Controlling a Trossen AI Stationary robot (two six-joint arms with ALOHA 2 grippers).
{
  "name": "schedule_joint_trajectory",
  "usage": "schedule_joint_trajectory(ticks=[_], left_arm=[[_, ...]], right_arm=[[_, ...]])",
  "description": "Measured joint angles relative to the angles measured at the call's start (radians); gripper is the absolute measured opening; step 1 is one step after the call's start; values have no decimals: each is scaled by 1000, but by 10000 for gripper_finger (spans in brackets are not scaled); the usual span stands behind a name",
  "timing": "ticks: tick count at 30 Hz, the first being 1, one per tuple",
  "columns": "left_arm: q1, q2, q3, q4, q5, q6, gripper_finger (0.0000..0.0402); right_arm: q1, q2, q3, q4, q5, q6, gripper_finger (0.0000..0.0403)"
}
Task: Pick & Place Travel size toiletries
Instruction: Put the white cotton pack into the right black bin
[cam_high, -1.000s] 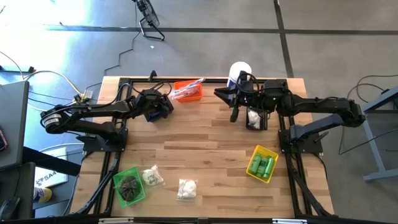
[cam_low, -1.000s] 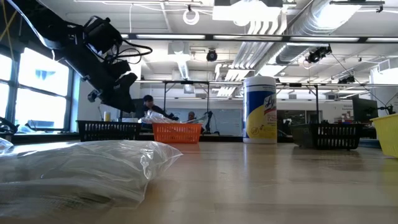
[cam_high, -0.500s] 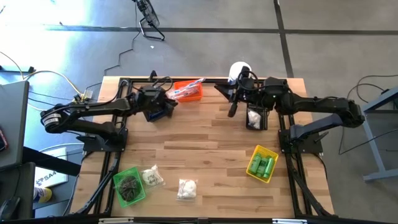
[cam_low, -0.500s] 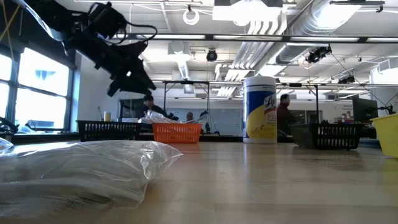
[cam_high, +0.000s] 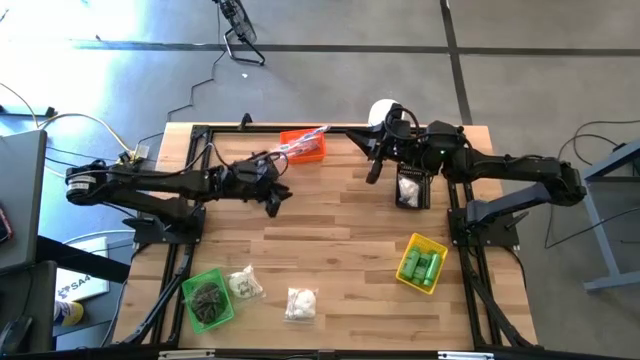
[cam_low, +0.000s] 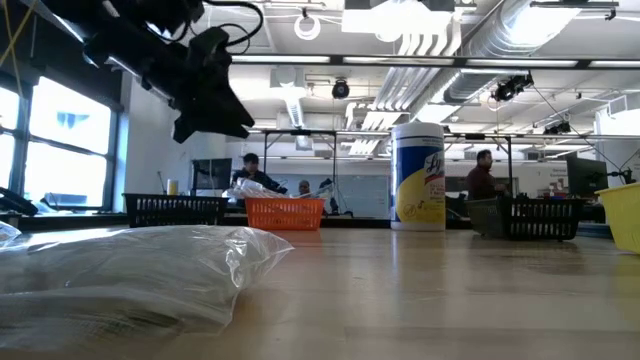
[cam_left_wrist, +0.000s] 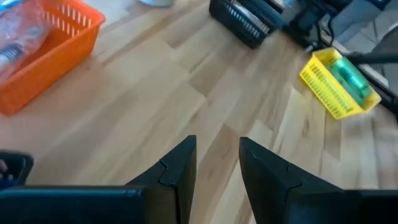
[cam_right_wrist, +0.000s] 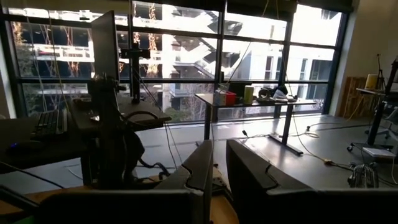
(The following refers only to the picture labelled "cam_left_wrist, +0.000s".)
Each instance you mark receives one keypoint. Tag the yellow plastic basket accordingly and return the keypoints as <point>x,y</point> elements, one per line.
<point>323,90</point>

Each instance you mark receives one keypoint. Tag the black aluminium table frame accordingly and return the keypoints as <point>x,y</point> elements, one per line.
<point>373,58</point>

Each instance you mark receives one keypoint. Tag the small green bottle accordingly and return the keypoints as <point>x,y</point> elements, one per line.
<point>339,79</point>
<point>353,74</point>

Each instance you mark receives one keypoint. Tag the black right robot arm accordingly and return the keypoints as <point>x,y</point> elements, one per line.
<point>304,18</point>

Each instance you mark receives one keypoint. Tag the bagged white cotton balls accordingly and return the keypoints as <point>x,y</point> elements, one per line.
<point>250,15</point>

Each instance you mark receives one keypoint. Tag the bagged toothbrush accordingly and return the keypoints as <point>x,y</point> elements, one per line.
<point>9,57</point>
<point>25,25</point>

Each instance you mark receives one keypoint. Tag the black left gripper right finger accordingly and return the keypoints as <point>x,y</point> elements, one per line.
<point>280,196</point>

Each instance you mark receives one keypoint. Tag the orange plastic basket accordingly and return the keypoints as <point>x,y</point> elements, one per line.
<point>62,53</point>

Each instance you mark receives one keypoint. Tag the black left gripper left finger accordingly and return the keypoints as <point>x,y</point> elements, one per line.
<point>140,202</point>

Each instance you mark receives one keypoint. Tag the white blue wipes canister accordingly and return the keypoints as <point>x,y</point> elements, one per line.
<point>155,2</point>

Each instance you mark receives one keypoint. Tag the black plastic basket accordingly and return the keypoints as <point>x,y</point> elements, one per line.
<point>23,165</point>
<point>242,31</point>

